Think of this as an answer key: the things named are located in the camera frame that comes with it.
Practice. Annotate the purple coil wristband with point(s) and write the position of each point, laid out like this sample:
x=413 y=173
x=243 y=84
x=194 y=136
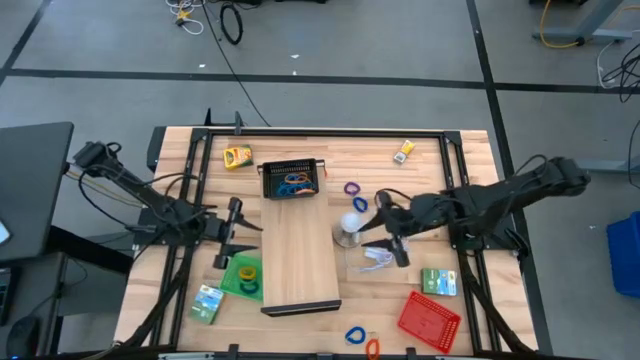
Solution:
x=346 y=188

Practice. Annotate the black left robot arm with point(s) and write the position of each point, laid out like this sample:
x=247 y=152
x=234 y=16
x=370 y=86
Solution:
x=150 y=197

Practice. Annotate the black table clamp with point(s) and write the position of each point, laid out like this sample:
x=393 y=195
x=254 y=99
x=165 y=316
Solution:
x=208 y=117
x=238 y=122

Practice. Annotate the black table frame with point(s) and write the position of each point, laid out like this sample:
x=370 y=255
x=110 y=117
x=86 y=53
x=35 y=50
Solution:
x=325 y=133

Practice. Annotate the black plastic basket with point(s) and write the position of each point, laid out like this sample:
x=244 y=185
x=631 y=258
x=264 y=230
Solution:
x=267 y=180

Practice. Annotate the black desk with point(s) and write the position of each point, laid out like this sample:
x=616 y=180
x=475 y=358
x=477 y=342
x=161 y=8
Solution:
x=30 y=190

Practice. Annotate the blue floor bin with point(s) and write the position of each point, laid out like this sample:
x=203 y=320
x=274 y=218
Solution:
x=625 y=255

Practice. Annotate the small yellow grey box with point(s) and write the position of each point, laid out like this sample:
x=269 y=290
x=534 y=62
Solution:
x=404 y=151

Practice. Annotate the red plastic basket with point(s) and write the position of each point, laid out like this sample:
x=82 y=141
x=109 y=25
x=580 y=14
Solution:
x=429 y=322

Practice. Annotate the yellow green crayon box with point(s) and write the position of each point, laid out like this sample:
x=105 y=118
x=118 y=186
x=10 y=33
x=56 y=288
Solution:
x=238 y=157

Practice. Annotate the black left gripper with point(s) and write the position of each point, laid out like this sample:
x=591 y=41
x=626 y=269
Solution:
x=231 y=230

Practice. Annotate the black computer mouse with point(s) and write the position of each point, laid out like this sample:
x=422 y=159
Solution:
x=22 y=337

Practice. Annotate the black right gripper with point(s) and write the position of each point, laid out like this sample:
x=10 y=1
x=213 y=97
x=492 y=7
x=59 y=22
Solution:
x=400 y=215

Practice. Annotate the green blue card box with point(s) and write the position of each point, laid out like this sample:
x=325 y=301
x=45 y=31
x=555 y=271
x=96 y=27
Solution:
x=439 y=282
x=206 y=304

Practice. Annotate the brass lamp with white bulb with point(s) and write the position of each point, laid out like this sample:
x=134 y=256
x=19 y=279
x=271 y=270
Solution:
x=350 y=221

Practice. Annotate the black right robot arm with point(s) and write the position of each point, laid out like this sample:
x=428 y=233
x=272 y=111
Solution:
x=500 y=195

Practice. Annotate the green plastic basket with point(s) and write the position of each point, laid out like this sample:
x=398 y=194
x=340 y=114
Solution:
x=230 y=280

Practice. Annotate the wooden shelf riser black legs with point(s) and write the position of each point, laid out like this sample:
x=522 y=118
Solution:
x=297 y=240

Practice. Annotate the orange rubber band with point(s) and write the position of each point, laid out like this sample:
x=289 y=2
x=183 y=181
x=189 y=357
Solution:
x=291 y=176
x=307 y=190

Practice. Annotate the orange coil wristband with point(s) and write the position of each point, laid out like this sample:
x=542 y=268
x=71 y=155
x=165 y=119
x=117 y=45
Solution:
x=368 y=347

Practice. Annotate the blue coil wristband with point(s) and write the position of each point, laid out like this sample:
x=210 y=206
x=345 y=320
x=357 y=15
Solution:
x=348 y=336
x=355 y=204

